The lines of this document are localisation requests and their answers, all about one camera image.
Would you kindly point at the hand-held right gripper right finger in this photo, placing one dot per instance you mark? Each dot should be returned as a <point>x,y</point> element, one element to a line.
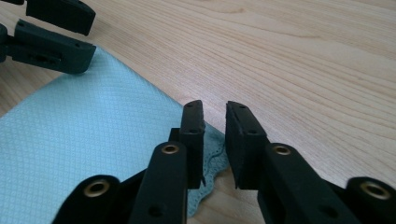
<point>246,146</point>

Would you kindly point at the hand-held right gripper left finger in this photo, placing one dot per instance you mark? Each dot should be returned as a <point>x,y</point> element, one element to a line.
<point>193,137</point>

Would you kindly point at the teal cloth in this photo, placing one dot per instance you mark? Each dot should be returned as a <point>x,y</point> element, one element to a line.
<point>81,133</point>

